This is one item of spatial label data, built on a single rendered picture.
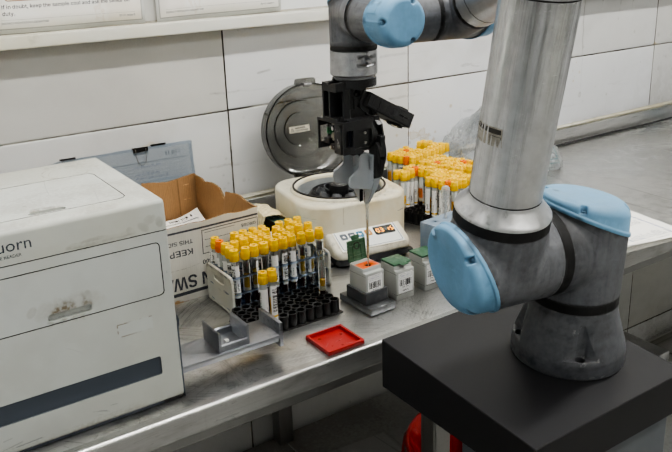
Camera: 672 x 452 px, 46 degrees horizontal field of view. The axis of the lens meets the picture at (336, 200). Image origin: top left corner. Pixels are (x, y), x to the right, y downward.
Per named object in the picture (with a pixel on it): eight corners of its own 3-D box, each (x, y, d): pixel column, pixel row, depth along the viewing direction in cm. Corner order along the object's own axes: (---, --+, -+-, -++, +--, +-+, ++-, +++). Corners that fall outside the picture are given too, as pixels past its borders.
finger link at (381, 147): (361, 175, 130) (358, 124, 128) (369, 173, 131) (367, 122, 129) (379, 180, 126) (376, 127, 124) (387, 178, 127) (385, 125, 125)
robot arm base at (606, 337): (645, 351, 107) (656, 287, 104) (585, 395, 98) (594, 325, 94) (551, 311, 118) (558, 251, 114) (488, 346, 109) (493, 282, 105)
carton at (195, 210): (142, 315, 137) (132, 234, 133) (91, 264, 160) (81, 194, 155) (265, 279, 150) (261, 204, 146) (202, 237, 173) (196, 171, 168)
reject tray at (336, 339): (329, 356, 121) (328, 352, 121) (305, 339, 127) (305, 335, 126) (364, 343, 125) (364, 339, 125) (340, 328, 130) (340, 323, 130)
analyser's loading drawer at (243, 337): (158, 388, 110) (154, 356, 109) (141, 369, 115) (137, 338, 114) (283, 345, 121) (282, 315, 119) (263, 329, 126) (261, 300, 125)
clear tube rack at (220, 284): (233, 317, 135) (230, 278, 133) (208, 297, 143) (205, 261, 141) (331, 286, 146) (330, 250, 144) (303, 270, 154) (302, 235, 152)
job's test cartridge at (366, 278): (366, 304, 135) (365, 271, 133) (349, 295, 139) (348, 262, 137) (384, 298, 137) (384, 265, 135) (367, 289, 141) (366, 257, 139)
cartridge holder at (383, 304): (371, 317, 133) (371, 298, 132) (339, 300, 140) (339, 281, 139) (395, 308, 137) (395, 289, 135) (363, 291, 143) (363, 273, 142)
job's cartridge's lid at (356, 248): (347, 237, 136) (345, 237, 136) (350, 263, 137) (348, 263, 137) (364, 232, 138) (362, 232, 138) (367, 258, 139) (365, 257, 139)
